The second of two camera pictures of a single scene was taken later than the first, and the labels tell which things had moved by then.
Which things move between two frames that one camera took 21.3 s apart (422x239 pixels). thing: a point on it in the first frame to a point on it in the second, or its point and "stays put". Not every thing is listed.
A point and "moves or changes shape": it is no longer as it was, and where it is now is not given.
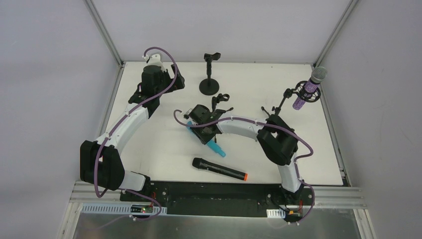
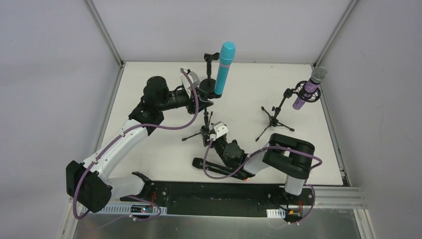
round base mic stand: (209, 86) stays put
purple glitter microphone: (318, 74) stays put
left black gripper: (177, 81) to (192, 103)
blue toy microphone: (212, 145) moves or changes shape
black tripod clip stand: (220, 97) moves or changes shape
